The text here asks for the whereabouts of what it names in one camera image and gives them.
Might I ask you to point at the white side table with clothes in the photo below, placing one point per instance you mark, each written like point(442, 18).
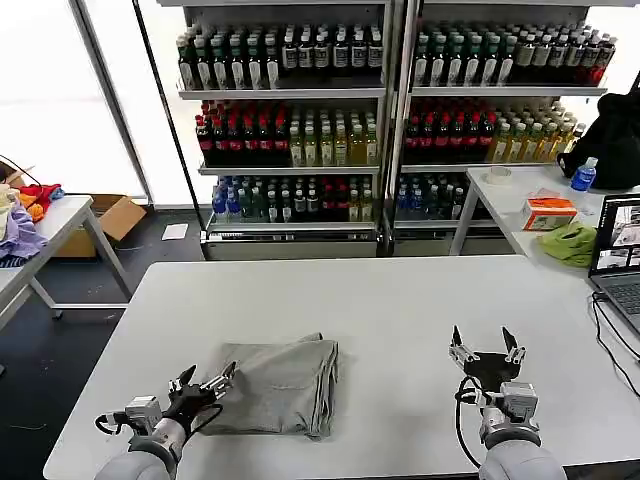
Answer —
point(65, 220)

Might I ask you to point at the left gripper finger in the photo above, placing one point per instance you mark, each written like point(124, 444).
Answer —
point(222, 384)
point(184, 381)

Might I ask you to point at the cream cloth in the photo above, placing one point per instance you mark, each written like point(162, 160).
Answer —
point(7, 205)

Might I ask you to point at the black slanted pole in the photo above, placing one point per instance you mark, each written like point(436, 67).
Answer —
point(167, 120)

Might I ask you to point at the orange cloth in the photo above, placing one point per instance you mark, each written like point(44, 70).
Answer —
point(35, 210)

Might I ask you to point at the grey printed t-shirt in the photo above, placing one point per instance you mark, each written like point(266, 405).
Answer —
point(280, 385)

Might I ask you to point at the purple cloth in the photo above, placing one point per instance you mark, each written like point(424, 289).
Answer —
point(20, 235)

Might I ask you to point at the grey window post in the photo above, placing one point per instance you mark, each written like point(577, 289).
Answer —
point(107, 95)

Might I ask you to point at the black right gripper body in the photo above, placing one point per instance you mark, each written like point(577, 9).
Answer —
point(492, 370)

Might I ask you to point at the white paper sheet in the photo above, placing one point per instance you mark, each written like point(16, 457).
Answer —
point(175, 231)

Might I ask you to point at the orange tissue box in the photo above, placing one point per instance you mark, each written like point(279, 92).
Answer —
point(547, 212)

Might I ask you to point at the green cloth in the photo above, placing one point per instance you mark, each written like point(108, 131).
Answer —
point(570, 245)

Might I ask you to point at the black bag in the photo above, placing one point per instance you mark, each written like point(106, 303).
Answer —
point(615, 145)

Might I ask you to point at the bottle shelf with dark pole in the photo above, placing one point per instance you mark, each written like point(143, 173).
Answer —
point(290, 135)

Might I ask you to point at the white side table with laptop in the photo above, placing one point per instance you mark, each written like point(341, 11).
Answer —
point(505, 205)

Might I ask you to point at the open cardboard box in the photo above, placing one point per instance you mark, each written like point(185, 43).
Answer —
point(112, 220)

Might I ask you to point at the wide bottle shelf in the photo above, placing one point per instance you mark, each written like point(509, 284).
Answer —
point(480, 125)

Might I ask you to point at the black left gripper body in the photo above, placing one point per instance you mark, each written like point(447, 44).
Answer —
point(192, 402)

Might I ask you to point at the grey open laptop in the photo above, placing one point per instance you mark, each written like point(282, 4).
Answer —
point(617, 240)

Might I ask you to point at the red cloth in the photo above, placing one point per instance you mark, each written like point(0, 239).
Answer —
point(42, 192)

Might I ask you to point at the blue-label water bottle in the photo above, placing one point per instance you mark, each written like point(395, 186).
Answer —
point(584, 177)

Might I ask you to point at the white tape roll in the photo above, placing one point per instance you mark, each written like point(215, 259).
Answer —
point(500, 176)

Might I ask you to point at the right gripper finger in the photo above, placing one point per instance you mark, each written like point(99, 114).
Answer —
point(512, 349)
point(460, 354)

